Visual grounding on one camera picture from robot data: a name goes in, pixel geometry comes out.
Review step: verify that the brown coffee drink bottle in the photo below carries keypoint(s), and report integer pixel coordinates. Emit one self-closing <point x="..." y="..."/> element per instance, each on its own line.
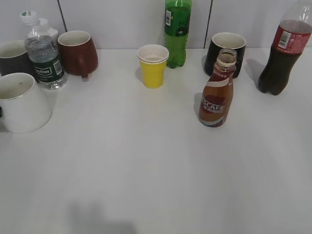
<point x="218" y="93"/>

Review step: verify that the white ceramic mug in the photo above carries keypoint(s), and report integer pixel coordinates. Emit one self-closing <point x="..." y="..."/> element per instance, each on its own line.
<point x="24" y="106"/>

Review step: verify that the yellow paper cup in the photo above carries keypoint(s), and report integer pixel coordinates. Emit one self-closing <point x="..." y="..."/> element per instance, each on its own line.
<point x="153" y="58"/>

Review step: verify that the dark red ceramic mug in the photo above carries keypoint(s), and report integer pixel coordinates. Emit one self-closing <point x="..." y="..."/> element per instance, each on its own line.
<point x="78" y="53"/>

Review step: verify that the black ceramic mug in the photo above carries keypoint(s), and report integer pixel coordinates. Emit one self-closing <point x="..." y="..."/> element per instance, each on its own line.
<point x="225" y="40"/>

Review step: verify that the green soda bottle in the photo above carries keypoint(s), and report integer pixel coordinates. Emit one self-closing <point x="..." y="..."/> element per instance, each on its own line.
<point x="177" y="21"/>

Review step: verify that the clear water bottle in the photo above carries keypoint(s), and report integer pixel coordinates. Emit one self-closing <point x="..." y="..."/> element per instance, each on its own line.
<point x="42" y="52"/>

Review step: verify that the dark grey ceramic mug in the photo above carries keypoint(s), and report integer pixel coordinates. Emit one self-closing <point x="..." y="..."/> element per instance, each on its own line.
<point x="14" y="58"/>

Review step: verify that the dark cola bottle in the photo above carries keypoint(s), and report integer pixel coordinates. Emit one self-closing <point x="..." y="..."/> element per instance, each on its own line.
<point x="290" y="40"/>

